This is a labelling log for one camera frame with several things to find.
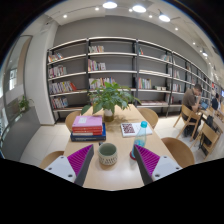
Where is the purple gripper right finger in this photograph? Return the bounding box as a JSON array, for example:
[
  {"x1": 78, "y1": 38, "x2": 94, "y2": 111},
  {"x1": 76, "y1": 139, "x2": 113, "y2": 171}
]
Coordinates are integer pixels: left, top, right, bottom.
[{"x1": 134, "y1": 145, "x2": 160, "y2": 185}]

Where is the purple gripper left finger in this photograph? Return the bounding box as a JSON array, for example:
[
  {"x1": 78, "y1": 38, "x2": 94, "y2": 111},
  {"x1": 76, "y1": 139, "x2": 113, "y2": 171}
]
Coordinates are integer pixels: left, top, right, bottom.
[{"x1": 68, "y1": 145, "x2": 94, "y2": 186}]

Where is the clear water bottle blue cap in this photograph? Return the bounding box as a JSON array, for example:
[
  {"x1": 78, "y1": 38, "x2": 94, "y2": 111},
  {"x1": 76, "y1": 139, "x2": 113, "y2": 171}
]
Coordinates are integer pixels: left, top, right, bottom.
[{"x1": 133, "y1": 121, "x2": 147, "y2": 147}]

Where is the green patterned ceramic cup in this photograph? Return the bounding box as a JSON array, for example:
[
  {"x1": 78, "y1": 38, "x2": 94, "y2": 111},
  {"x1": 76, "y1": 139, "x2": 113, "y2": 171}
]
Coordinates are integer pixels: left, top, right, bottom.
[{"x1": 98, "y1": 143, "x2": 118, "y2": 166}]

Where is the dark blue book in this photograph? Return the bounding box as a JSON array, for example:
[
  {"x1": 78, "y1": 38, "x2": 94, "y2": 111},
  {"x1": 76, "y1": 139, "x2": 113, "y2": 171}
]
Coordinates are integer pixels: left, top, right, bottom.
[{"x1": 70, "y1": 123, "x2": 106, "y2": 142}]

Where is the red book on stack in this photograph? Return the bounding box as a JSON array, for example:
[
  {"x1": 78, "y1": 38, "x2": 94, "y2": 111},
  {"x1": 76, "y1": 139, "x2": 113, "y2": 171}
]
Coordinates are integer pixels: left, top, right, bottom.
[{"x1": 72, "y1": 115, "x2": 103, "y2": 135}]

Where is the open white magazine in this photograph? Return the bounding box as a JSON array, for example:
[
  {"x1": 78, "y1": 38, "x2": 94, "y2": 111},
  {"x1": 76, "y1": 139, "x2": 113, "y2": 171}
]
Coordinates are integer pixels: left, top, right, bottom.
[{"x1": 120, "y1": 122, "x2": 152, "y2": 137}]

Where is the wooden chair near right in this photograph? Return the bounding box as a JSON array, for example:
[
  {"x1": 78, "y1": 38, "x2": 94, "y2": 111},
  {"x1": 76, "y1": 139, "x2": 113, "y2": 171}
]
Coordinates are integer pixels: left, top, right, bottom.
[{"x1": 162, "y1": 137, "x2": 195, "y2": 168}]

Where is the wooden chair far left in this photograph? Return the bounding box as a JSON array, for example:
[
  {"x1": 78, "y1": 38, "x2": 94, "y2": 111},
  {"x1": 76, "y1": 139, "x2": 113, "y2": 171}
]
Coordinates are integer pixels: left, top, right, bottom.
[{"x1": 65, "y1": 111, "x2": 81, "y2": 131}]

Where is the wooden chair far right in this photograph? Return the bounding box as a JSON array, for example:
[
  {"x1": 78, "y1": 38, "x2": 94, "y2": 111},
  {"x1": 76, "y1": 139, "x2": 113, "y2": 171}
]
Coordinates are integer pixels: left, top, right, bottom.
[{"x1": 138, "y1": 108, "x2": 158, "y2": 128}]

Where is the light wooden folding chair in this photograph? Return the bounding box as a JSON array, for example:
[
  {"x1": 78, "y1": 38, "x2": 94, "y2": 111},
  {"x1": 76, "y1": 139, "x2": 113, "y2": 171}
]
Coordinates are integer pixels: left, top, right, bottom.
[{"x1": 176, "y1": 105, "x2": 201, "y2": 140}]

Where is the light wooden chair front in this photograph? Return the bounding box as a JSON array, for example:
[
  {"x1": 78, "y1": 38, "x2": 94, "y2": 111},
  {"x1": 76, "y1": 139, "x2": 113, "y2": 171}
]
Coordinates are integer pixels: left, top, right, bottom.
[{"x1": 191, "y1": 123, "x2": 221, "y2": 157}]

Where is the green potted plant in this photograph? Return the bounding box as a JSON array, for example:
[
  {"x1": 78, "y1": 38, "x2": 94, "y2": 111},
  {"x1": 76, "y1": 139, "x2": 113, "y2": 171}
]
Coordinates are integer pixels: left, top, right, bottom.
[{"x1": 81, "y1": 82, "x2": 140, "y2": 122}]

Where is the seated man brown shirt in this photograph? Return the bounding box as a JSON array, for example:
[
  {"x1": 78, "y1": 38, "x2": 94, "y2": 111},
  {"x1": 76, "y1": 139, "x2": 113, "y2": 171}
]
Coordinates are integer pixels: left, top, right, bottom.
[{"x1": 182, "y1": 83, "x2": 202, "y2": 137}]

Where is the small plant by window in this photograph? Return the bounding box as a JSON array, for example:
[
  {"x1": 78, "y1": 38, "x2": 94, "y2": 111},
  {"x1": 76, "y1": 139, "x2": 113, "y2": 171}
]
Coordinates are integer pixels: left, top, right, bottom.
[{"x1": 19, "y1": 97, "x2": 33, "y2": 112}]

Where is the large grey bookshelf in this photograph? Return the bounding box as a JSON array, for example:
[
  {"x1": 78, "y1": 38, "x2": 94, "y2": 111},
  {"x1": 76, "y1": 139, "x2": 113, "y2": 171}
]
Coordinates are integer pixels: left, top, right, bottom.
[{"x1": 47, "y1": 37, "x2": 212, "y2": 120}]

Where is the seated person dark shirt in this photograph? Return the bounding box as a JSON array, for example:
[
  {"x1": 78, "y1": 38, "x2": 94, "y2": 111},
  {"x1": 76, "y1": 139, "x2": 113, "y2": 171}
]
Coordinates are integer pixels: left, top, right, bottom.
[{"x1": 212, "y1": 93, "x2": 220, "y2": 110}]

